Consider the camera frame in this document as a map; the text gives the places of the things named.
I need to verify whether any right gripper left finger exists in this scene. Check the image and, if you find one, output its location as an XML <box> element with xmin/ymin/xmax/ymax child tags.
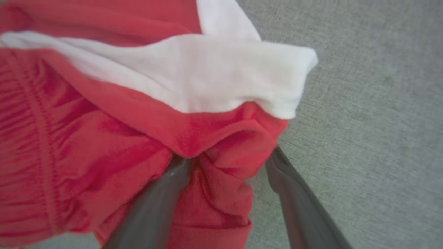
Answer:
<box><xmin>101</xmin><ymin>156</ymin><xmax>193</xmax><ymax>249</ymax></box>

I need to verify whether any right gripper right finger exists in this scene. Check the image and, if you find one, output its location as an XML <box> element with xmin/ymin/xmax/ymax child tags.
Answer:
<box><xmin>264</xmin><ymin>145</ymin><xmax>354</xmax><ymax>249</ymax></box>

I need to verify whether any red and white garment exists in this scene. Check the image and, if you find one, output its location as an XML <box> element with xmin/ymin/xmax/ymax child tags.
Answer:
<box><xmin>0</xmin><ymin>0</ymin><xmax>319</xmax><ymax>249</ymax></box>

